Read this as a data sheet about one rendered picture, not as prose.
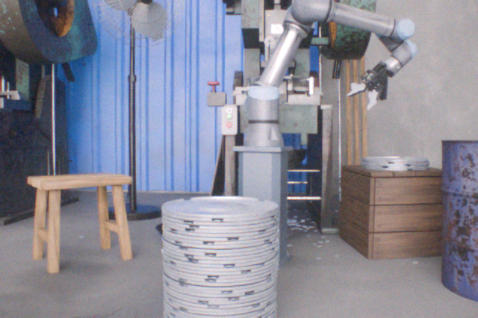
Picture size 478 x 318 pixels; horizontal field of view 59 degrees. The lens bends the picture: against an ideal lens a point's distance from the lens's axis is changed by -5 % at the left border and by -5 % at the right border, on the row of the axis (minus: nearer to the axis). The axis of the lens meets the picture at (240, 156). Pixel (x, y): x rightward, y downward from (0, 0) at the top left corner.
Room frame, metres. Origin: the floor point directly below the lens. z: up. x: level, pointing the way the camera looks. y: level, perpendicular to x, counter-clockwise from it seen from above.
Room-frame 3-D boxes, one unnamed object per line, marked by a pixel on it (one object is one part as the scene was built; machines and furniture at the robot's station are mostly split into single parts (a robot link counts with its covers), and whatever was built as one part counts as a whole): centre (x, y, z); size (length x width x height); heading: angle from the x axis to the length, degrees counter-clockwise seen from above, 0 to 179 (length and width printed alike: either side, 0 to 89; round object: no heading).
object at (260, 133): (1.69, -0.09, 0.50); 0.15 x 0.15 x 0.10
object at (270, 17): (2.44, -0.20, 1.04); 0.17 x 0.15 x 0.30; 177
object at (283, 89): (2.31, -0.19, 0.72); 0.25 x 0.14 x 0.14; 177
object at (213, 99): (2.27, 0.12, 0.62); 0.10 x 0.06 x 0.20; 87
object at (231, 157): (2.64, 0.05, 0.45); 0.92 x 0.12 x 0.90; 177
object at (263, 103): (1.70, -0.09, 0.62); 0.13 x 0.12 x 0.14; 5
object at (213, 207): (1.11, 0.05, 0.32); 0.29 x 0.29 x 0.01
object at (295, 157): (2.49, -0.20, 0.36); 0.34 x 0.34 x 0.10
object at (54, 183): (1.70, 0.63, 0.16); 0.34 x 0.24 x 0.34; 131
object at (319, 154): (2.61, -0.48, 0.45); 0.92 x 0.12 x 0.90; 177
